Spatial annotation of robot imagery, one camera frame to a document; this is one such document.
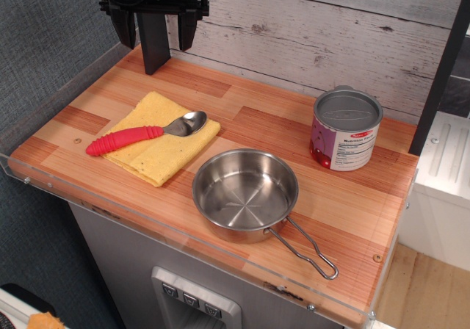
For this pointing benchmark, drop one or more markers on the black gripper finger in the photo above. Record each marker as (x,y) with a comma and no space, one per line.
(187,25)
(124,25)

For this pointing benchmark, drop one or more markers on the toy cherry can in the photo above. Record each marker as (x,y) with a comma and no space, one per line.
(344,128)

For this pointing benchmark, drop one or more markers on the dark grey upright post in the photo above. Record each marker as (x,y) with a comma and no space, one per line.
(154,41)

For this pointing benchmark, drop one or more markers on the white toy sink unit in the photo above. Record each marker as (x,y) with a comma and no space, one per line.
(435,221)

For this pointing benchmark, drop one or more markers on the small steel saucepan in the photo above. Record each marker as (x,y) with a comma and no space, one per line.
(247,195)

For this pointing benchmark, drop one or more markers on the silver ice dispenser panel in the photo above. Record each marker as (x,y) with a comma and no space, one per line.
(185,304)

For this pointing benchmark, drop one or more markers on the red handled metal spoon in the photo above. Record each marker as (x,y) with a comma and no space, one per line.
(183,126)

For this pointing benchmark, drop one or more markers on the clear acrylic guard rail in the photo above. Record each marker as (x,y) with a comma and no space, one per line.
(353,216)

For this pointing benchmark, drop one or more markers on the dark right frame post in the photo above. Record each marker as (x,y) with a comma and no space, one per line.
(445,66)

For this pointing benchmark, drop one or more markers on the grey toy fridge cabinet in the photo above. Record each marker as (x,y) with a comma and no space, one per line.
(126,257)

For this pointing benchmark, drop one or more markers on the orange object at corner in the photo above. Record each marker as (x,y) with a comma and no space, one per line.
(44,321)

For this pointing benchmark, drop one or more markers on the yellow folded cloth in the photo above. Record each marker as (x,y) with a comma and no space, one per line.
(159,159)

